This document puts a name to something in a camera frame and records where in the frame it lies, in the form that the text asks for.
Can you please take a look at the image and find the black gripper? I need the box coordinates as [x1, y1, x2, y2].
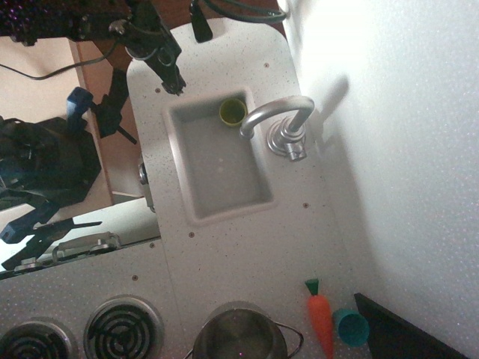
[109, 1, 186, 96]

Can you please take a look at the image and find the silver curved faucet spout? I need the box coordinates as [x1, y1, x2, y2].
[239, 96, 315, 140]

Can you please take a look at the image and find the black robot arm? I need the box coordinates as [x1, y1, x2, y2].
[1, 1, 186, 96]

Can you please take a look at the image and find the silver faucet base with knob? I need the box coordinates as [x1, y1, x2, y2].
[266, 117, 307, 162]

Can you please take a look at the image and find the black clip at top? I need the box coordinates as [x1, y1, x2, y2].
[189, 0, 213, 43]

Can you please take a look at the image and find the yellow-green plastic cup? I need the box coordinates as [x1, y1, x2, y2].
[219, 98, 248, 127]

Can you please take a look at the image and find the silver cabinet knob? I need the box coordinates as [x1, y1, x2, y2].
[138, 162, 149, 185]

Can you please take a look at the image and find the white toy sink basin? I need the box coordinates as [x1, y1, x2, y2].
[162, 88, 275, 226]

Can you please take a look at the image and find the black bag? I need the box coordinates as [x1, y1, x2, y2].
[1, 117, 101, 210]

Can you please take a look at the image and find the blue black clamp lower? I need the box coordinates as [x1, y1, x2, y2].
[1, 203, 102, 271]

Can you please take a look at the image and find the black coil burner right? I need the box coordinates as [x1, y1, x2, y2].
[83, 295, 165, 358]

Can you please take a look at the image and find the black coil burner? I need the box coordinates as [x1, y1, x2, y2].
[83, 295, 165, 358]
[1, 317, 79, 358]

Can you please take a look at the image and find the stainless steel pot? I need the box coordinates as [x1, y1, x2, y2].
[185, 308, 304, 359]

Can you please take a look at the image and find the orange toy carrot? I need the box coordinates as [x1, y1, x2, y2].
[305, 278, 334, 358]

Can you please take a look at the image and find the black coil burner left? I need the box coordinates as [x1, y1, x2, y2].
[1, 317, 79, 358]

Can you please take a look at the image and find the teal plastic cup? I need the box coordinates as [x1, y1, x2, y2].
[332, 308, 370, 347]

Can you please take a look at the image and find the black panel at corner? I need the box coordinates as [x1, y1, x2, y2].
[354, 293, 465, 358]

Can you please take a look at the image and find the black cable on floor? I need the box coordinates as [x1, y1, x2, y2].
[0, 39, 120, 82]

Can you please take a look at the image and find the dark green cable loop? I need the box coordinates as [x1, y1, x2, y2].
[201, 0, 291, 23]

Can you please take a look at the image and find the silver oven door handle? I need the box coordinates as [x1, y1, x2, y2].
[52, 232, 122, 263]

